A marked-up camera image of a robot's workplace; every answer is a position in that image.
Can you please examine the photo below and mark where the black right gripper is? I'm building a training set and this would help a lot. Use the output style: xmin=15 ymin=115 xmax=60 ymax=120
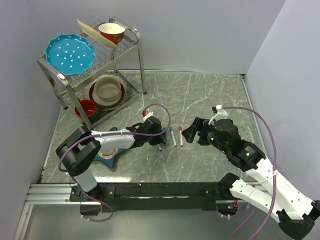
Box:
xmin=181 ymin=116 xmax=229 ymax=154

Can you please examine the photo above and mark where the white marker with red tip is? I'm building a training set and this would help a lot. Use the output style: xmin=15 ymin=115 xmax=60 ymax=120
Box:
xmin=178 ymin=125 xmax=184 ymax=147

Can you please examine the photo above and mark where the white marker with green tip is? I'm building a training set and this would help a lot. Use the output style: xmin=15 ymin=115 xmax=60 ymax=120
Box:
xmin=169 ymin=126 xmax=178 ymax=148

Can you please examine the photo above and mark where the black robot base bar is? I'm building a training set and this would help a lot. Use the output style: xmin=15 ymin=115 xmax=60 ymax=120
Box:
xmin=69 ymin=181 xmax=248 ymax=216

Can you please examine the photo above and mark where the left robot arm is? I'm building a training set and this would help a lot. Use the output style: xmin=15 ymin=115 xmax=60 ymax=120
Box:
xmin=55 ymin=116 xmax=166 ymax=201

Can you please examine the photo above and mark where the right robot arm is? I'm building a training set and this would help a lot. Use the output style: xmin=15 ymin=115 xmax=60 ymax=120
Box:
xmin=181 ymin=117 xmax=320 ymax=240

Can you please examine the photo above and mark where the small glass bowl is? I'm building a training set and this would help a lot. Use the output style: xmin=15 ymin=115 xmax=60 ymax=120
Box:
xmin=98 ymin=148 xmax=118 ymax=160

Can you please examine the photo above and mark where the beige bowl on rack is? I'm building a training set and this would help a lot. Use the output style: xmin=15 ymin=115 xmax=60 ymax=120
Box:
xmin=92 ymin=76 xmax=123 ymax=106

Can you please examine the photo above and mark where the blue star shaped dish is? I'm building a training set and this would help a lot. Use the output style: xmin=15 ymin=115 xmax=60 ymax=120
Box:
xmin=93 ymin=126 xmax=126 ymax=168

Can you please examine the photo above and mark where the metal dish rack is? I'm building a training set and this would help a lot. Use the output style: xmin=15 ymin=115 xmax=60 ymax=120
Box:
xmin=37 ymin=17 xmax=147 ymax=130

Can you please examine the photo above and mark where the red cup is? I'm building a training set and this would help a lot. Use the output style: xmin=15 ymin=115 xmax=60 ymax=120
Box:
xmin=79 ymin=99 xmax=98 ymax=121

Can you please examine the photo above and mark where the red and white bowl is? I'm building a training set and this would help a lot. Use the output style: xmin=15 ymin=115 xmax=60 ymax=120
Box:
xmin=98 ymin=22 xmax=126 ymax=45

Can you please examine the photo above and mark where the beige rectangular plate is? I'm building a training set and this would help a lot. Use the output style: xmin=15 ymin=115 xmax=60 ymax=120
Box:
xmin=77 ymin=19 xmax=120 ymax=49

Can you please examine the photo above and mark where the blue polka dot plate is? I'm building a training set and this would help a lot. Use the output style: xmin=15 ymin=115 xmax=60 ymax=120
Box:
xmin=45 ymin=33 xmax=96 ymax=76

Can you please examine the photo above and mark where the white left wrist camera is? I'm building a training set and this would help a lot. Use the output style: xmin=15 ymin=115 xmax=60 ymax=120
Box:
xmin=142 ymin=110 xmax=154 ymax=121

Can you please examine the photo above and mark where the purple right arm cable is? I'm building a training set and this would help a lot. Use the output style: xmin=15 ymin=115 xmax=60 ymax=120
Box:
xmin=222 ymin=106 xmax=278 ymax=240

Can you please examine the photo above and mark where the aluminium rail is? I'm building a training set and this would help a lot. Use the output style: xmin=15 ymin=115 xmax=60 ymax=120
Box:
xmin=24 ymin=182 xmax=76 ymax=205

